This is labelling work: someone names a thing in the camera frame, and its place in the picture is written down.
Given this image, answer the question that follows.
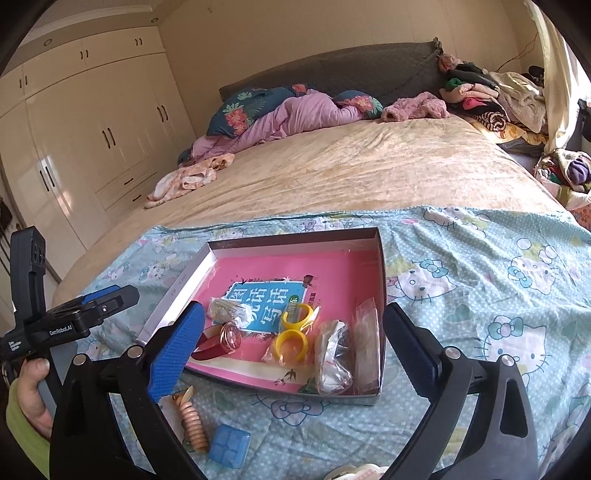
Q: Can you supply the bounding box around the red bracelet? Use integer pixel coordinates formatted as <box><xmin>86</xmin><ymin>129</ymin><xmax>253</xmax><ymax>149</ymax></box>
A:
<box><xmin>190</xmin><ymin>321</ymin><xmax>243</xmax><ymax>362</ymax></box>

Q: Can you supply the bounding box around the beige spiral hair clip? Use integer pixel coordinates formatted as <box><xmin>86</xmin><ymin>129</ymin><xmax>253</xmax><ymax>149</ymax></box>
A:
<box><xmin>173</xmin><ymin>386</ymin><xmax>209</xmax><ymax>453</ymax></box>

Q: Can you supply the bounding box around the silver jewelry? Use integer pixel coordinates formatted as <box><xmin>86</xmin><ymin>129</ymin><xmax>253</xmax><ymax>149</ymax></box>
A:
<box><xmin>315</xmin><ymin>320</ymin><xmax>353</xmax><ymax>396</ymax></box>

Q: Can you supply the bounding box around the blue square box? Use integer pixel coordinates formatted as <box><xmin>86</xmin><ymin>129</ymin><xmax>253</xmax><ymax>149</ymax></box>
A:
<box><xmin>208</xmin><ymin>424</ymin><xmax>252</xmax><ymax>469</ymax></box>

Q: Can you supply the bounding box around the yellow ring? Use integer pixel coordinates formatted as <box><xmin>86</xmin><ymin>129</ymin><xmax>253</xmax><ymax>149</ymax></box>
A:
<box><xmin>263</xmin><ymin>329</ymin><xmax>310</xmax><ymax>366</ymax></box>
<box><xmin>279</xmin><ymin>302</ymin><xmax>320</xmax><ymax>332</ymax></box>

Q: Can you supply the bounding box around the cream pink cloud hair claw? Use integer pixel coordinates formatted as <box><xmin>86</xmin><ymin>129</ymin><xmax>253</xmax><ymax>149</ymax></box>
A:
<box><xmin>324</xmin><ymin>464</ymin><xmax>388</xmax><ymax>480</ymax></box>

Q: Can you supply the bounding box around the clear plastic jewelry bag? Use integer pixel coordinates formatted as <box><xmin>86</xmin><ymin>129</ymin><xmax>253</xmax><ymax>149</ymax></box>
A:
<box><xmin>353</xmin><ymin>298</ymin><xmax>382</xmax><ymax>395</ymax></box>

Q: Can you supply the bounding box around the green sleeve forearm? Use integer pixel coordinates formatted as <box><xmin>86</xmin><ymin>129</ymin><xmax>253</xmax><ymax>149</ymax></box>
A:
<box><xmin>6</xmin><ymin>380</ymin><xmax>50</xmax><ymax>479</ymax></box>

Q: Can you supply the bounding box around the left hand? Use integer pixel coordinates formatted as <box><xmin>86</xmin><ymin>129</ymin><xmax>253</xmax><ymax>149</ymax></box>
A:
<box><xmin>17</xmin><ymin>358</ymin><xmax>53</xmax><ymax>440</ymax></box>

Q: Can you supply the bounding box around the grey cardboard box tray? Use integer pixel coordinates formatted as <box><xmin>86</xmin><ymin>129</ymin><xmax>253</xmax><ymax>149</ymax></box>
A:
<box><xmin>139</xmin><ymin>227</ymin><xmax>386</xmax><ymax>405</ymax></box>

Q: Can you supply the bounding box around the pink white garment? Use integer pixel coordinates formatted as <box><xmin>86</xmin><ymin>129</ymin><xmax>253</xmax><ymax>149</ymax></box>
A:
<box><xmin>144</xmin><ymin>153</ymin><xmax>235</xmax><ymax>209</ymax></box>

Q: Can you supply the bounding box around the cream wardrobe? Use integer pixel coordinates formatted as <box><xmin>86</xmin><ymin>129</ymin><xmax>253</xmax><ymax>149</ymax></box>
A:
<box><xmin>1</xmin><ymin>27</ymin><xmax>194</xmax><ymax>278</ymax></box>

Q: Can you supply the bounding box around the beige bed cover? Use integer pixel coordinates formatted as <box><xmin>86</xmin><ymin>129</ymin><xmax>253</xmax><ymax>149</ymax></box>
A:
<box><xmin>52</xmin><ymin>116</ymin><xmax>564</xmax><ymax>305</ymax></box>

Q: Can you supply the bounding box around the floral dark pillow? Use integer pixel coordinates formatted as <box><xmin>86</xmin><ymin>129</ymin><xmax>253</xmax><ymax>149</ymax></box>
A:
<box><xmin>206</xmin><ymin>83</ymin><xmax>384</xmax><ymax>138</ymax></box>

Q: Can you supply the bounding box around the pink fuzzy garment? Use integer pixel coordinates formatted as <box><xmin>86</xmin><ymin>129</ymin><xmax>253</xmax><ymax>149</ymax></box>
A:
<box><xmin>381</xmin><ymin>92</ymin><xmax>450</xmax><ymax>122</ymax></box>

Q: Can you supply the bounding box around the pile of clothes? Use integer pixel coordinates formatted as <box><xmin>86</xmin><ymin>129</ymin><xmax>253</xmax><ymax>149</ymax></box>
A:
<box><xmin>438</xmin><ymin>53</ymin><xmax>548</xmax><ymax>147</ymax></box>

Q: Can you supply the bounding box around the pink purple duvet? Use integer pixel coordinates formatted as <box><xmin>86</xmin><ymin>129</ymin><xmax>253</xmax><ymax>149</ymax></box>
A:
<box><xmin>189</xmin><ymin>90</ymin><xmax>363</xmax><ymax>162</ymax></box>

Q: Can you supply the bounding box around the grey headboard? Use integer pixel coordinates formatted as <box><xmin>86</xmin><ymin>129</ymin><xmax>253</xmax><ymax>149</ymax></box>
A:
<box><xmin>218</xmin><ymin>38</ymin><xmax>446</xmax><ymax>106</ymax></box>

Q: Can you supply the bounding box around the cream curtain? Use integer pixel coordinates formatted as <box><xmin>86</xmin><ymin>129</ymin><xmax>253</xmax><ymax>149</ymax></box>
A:
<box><xmin>524</xmin><ymin>1</ymin><xmax>590</xmax><ymax>154</ymax></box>

